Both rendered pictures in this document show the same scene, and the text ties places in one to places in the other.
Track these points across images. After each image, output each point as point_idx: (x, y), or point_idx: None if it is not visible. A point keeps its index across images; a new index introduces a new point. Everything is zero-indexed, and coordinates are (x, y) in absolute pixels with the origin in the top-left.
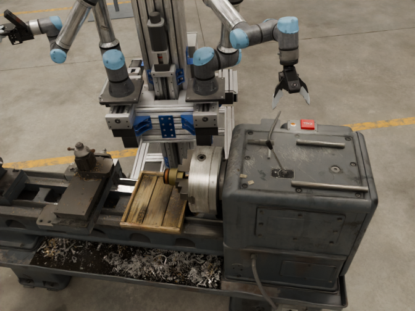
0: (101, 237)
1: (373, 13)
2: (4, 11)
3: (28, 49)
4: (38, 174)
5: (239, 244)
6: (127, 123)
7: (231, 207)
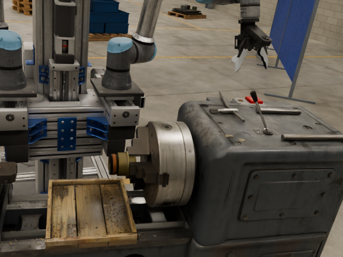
0: None
1: (193, 80)
2: None
3: None
4: None
5: (220, 236)
6: (23, 121)
7: (224, 173)
